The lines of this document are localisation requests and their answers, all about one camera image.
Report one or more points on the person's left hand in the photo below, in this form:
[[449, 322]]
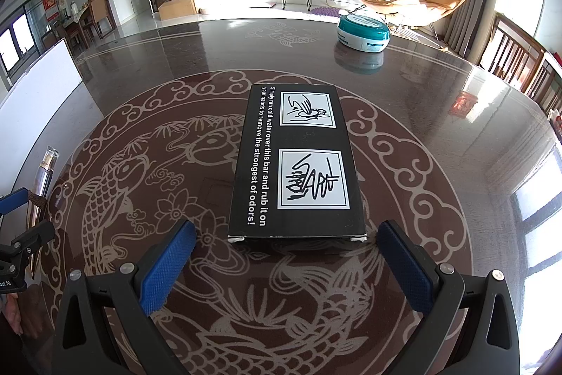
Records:
[[13, 313]]

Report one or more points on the brown cardboard box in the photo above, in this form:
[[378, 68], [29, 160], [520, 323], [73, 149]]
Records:
[[180, 6]]

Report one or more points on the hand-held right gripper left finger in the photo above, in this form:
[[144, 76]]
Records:
[[169, 265]]

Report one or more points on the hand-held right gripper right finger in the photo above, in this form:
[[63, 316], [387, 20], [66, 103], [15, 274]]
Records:
[[401, 269]]

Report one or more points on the dark wooden slatted chair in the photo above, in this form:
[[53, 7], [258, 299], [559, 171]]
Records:
[[546, 85], [511, 50]]

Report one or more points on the orange lounge chair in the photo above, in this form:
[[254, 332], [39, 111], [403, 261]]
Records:
[[421, 1]]

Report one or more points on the wooden dining table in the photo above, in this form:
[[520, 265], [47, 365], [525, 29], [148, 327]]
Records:
[[77, 23]]

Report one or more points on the glass cosmetic bottle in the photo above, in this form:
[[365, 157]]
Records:
[[44, 177]]

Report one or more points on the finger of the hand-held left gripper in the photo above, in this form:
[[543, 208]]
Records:
[[13, 201], [37, 234]]

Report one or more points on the black printed box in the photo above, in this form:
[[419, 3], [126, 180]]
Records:
[[263, 164]]

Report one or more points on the white cardboard box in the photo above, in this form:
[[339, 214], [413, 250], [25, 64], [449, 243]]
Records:
[[44, 129]]

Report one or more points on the purple floor mat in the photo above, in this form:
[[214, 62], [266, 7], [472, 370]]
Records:
[[327, 11]]

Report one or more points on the teal white jar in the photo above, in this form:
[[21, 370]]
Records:
[[364, 32]]

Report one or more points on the wooden dining chair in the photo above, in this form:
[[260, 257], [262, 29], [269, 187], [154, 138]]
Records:
[[102, 12]]

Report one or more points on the red door poster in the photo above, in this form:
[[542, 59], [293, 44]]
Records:
[[51, 6]]

